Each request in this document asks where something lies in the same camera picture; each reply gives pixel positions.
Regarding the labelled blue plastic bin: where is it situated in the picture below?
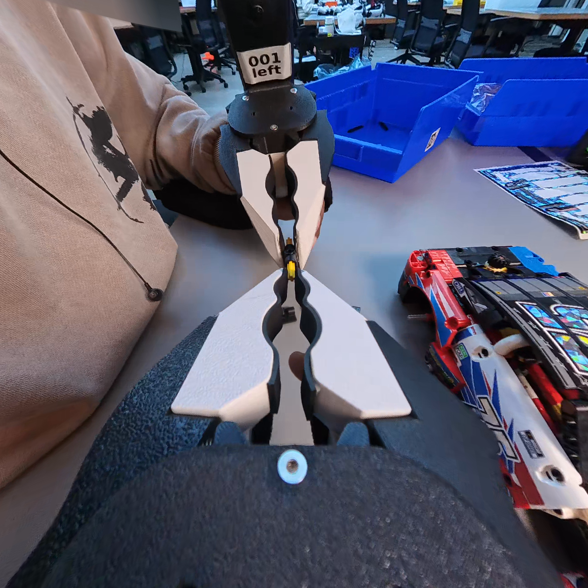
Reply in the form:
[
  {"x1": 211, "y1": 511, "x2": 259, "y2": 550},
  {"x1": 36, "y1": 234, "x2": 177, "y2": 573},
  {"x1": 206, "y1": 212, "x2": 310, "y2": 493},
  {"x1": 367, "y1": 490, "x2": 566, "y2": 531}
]
[{"x1": 304, "y1": 62, "x2": 481, "y2": 183}]

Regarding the person's left forearm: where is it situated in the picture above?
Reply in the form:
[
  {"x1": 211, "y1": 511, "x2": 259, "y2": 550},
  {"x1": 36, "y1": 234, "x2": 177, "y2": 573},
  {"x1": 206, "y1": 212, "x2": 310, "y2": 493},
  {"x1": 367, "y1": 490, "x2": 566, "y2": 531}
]
[{"x1": 149, "y1": 80, "x2": 237, "y2": 194}]

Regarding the person's torso in beige hoodie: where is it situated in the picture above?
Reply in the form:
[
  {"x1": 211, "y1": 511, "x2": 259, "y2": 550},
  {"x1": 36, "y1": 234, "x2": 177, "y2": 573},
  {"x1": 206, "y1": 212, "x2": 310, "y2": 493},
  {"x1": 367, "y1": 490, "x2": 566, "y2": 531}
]
[{"x1": 0, "y1": 0, "x2": 179, "y2": 488}]

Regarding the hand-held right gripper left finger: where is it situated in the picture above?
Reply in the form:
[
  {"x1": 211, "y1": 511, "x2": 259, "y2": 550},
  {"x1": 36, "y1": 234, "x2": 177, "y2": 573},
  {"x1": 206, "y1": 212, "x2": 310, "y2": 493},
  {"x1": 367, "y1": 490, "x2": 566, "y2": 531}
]
[{"x1": 170, "y1": 269, "x2": 285, "y2": 433}]

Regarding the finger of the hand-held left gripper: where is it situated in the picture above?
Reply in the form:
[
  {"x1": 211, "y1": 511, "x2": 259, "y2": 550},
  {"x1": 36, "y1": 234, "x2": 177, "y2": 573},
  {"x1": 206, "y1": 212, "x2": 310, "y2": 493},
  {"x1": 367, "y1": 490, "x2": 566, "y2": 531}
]
[
  {"x1": 236, "y1": 151, "x2": 285, "y2": 269},
  {"x1": 285, "y1": 139, "x2": 327, "y2": 270}
]

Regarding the lego race car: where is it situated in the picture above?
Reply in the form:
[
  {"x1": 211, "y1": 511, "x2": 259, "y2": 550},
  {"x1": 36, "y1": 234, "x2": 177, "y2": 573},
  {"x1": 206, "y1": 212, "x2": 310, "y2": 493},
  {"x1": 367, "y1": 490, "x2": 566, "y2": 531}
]
[{"x1": 397, "y1": 246, "x2": 588, "y2": 588}]

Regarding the holographic sticker sheet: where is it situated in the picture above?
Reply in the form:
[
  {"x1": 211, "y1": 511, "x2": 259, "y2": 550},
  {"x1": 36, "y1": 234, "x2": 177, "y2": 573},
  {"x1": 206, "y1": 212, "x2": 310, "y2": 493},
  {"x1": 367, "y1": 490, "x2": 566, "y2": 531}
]
[{"x1": 474, "y1": 160, "x2": 588, "y2": 240}]

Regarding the group of black office chairs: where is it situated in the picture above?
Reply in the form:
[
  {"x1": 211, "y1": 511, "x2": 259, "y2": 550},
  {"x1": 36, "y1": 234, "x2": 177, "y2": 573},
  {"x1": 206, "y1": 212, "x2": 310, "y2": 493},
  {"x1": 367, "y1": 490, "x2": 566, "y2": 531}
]
[{"x1": 138, "y1": 0, "x2": 488, "y2": 95}]

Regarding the black wrist rest pad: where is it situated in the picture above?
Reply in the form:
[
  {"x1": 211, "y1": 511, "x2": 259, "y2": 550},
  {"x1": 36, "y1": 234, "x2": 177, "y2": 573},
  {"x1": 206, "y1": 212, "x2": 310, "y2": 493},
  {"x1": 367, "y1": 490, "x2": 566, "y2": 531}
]
[{"x1": 154, "y1": 177, "x2": 253, "y2": 230}]

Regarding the crinkled shiny plastic bag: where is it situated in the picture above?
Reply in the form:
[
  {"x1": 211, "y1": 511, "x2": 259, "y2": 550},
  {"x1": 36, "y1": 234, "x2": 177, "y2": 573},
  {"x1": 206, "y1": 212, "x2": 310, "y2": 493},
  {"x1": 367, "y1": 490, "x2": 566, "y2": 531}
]
[{"x1": 469, "y1": 83, "x2": 503, "y2": 115}]

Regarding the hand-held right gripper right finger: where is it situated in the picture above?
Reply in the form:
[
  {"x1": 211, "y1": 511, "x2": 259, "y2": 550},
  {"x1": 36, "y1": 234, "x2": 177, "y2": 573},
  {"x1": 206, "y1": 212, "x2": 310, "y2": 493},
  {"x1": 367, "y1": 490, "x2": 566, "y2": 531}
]
[{"x1": 295, "y1": 270, "x2": 413, "y2": 435}]

